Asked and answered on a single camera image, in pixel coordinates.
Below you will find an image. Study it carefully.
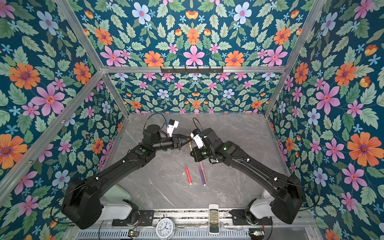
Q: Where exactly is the purple highlighter pen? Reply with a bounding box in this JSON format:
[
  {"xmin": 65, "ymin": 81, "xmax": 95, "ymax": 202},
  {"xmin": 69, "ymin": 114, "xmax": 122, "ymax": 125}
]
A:
[{"xmin": 199, "ymin": 167, "xmax": 207, "ymax": 186}]

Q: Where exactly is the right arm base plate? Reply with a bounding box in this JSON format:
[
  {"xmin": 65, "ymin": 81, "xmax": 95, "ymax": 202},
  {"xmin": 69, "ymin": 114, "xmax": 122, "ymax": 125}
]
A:
[{"xmin": 229, "ymin": 209, "xmax": 273, "ymax": 226}]

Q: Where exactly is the beige capybara pen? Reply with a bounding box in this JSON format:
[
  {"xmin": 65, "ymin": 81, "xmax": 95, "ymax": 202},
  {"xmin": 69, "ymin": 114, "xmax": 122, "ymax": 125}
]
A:
[{"xmin": 188, "ymin": 135, "xmax": 193, "ymax": 151}]

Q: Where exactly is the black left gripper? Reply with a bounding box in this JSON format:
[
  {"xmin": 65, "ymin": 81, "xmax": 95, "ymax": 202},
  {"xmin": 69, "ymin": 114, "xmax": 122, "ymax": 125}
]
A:
[{"xmin": 151, "ymin": 132, "xmax": 193, "ymax": 152}]

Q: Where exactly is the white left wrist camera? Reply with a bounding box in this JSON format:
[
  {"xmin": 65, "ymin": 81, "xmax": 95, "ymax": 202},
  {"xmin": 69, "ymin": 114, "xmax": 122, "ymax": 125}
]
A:
[{"xmin": 167, "ymin": 119, "xmax": 179, "ymax": 137}]

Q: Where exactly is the white analog clock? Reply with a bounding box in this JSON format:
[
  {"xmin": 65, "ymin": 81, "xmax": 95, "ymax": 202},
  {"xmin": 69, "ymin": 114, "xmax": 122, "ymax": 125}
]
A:
[{"xmin": 156, "ymin": 218, "xmax": 176, "ymax": 240}]

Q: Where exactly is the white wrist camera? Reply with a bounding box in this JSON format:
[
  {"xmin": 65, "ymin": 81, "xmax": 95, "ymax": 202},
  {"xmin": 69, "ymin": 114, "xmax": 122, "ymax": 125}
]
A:
[
  {"xmin": 167, "ymin": 119, "xmax": 179, "ymax": 137},
  {"xmin": 191, "ymin": 132, "xmax": 204, "ymax": 149}
]

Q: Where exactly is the black hook rail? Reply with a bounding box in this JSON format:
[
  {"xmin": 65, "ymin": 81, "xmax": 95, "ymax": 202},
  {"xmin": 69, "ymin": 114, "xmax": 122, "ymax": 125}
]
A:
[{"xmin": 160, "ymin": 67, "xmax": 224, "ymax": 74}]

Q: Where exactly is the white remote control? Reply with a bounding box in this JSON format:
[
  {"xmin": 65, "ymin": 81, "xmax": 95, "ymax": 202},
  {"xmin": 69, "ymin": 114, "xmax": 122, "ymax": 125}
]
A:
[{"xmin": 208, "ymin": 204, "xmax": 220, "ymax": 235}]

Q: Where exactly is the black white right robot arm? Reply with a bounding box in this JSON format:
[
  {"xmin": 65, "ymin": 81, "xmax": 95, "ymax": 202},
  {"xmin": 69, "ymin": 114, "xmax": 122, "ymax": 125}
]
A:
[{"xmin": 191, "ymin": 128, "xmax": 305, "ymax": 225}]

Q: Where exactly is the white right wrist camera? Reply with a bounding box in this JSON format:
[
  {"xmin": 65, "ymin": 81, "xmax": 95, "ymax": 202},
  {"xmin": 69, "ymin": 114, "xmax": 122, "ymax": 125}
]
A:
[{"xmin": 191, "ymin": 132, "xmax": 204, "ymax": 149}]

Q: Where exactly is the pale green sponge block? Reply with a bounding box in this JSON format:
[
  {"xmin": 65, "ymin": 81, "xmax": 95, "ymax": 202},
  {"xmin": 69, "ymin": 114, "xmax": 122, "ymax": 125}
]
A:
[{"xmin": 103, "ymin": 185, "xmax": 133, "ymax": 202}]

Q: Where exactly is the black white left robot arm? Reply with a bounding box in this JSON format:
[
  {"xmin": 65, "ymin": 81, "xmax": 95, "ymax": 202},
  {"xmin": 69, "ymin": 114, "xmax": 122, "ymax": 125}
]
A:
[{"xmin": 61, "ymin": 125, "xmax": 192, "ymax": 230}]

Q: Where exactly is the lilac cap beige pen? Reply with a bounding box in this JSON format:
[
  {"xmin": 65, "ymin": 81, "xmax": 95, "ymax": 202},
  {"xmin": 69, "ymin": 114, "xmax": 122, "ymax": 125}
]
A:
[{"xmin": 200, "ymin": 162, "xmax": 207, "ymax": 183}]

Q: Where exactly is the pink highlighter pen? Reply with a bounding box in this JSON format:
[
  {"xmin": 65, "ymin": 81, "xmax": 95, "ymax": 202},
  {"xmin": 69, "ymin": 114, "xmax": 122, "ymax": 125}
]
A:
[{"xmin": 185, "ymin": 165, "xmax": 193, "ymax": 185}]

